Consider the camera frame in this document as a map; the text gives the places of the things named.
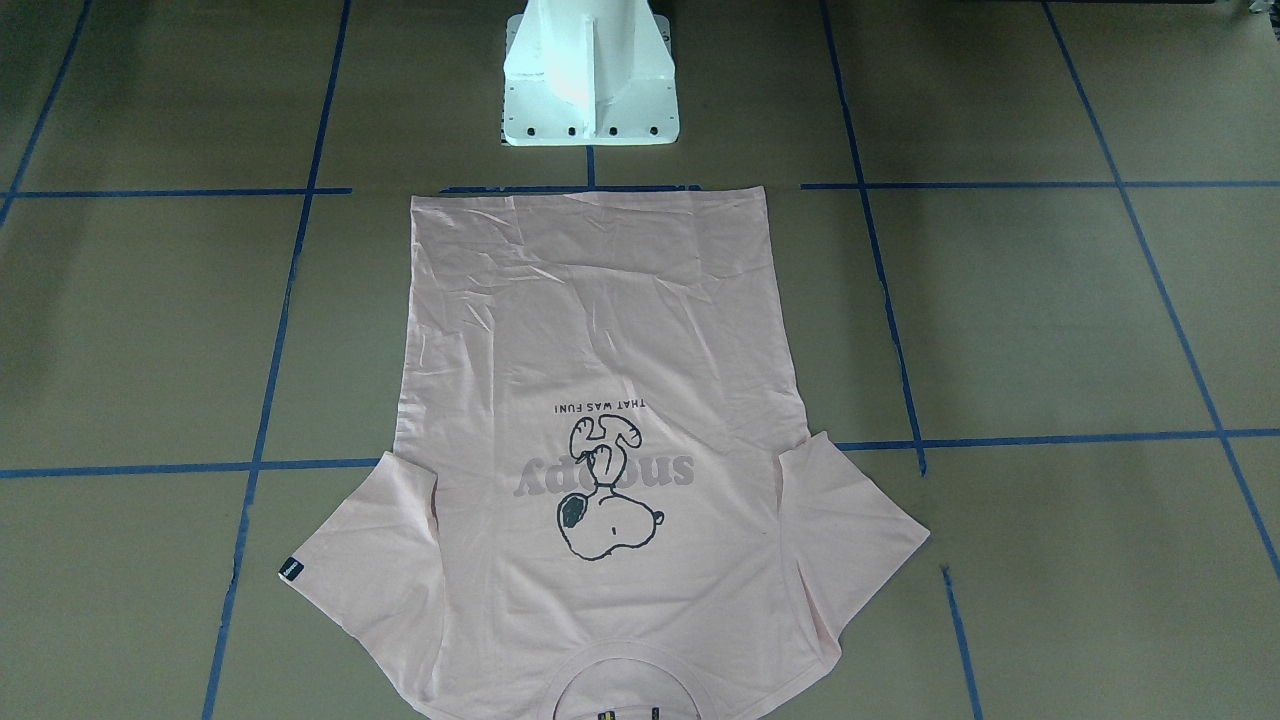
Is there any pink Snoopy t-shirt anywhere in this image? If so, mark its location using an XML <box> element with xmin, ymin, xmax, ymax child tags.
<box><xmin>280</xmin><ymin>188</ymin><xmax>929</xmax><ymax>719</ymax></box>

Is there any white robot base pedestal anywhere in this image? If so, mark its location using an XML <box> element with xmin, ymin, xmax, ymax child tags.
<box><xmin>500</xmin><ymin>1</ymin><xmax>681</xmax><ymax>147</ymax></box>

